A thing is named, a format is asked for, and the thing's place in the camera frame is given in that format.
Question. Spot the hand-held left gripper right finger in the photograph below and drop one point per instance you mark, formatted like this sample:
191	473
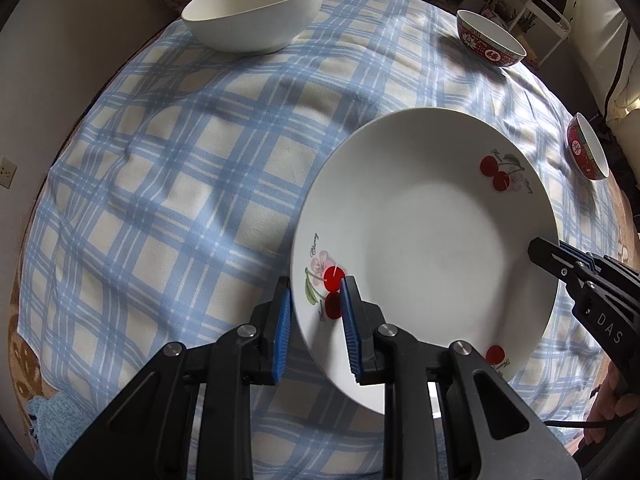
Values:
350	330

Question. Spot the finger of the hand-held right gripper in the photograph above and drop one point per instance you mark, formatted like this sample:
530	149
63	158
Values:
575	251
550	257

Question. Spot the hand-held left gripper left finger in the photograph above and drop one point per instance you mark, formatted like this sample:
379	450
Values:
282	330

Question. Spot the small red patterned bowl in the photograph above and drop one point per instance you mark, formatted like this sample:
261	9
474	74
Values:
582	152

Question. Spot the white cherry-print plate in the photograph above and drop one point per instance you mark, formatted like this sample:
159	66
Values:
430	240

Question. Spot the large red patterned bowl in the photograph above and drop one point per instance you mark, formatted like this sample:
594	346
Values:
480	42

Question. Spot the plain white bowl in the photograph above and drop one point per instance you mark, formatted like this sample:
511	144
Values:
250	25

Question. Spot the person's right hand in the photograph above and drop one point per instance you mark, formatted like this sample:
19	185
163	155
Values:
607	410

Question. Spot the cream puffer coat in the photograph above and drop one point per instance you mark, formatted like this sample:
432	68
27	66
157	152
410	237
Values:
627	130

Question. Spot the blue plaid bed sheet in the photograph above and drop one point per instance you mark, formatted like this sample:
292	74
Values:
175	185

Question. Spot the white trolley cart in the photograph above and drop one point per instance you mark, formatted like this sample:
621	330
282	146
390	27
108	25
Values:
550	10

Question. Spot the light blue knit cloth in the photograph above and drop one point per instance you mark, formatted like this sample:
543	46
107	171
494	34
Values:
55	425

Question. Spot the white wall outlet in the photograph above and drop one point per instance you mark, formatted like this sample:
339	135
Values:
6	172

